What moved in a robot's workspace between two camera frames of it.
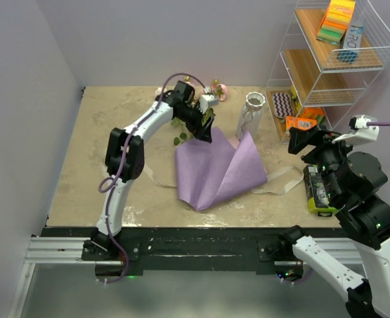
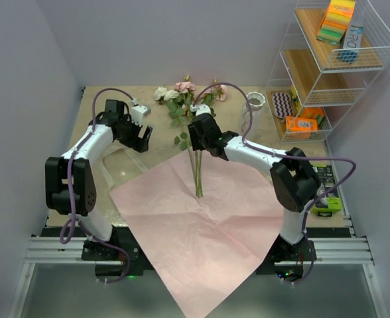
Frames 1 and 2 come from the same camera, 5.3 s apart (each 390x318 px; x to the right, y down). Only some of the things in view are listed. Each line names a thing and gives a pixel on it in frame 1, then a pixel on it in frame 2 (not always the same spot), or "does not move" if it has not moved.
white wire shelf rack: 330,50 does not move
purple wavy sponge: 282,105 does not move
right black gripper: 298,138 → 196,145
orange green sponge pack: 317,113 does not move
